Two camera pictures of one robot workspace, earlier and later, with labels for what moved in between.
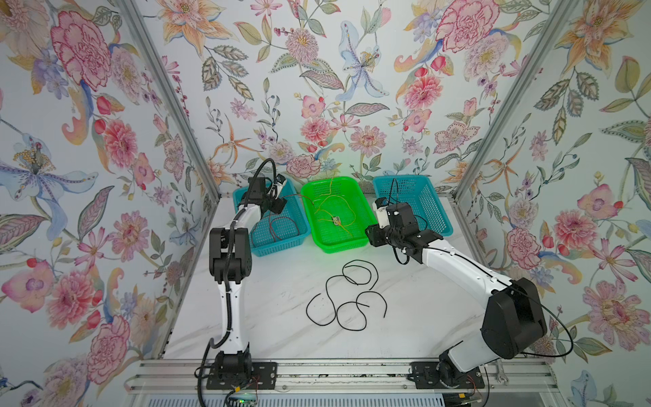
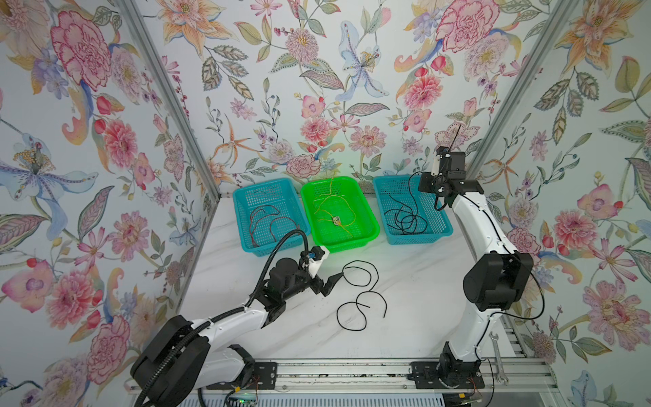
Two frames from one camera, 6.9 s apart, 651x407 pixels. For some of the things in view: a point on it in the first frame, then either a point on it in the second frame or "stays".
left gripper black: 277,205 → 326,288
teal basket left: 275,230 stays
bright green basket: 338,211 stays
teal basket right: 420,193 stays
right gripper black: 375,235 → 425,181
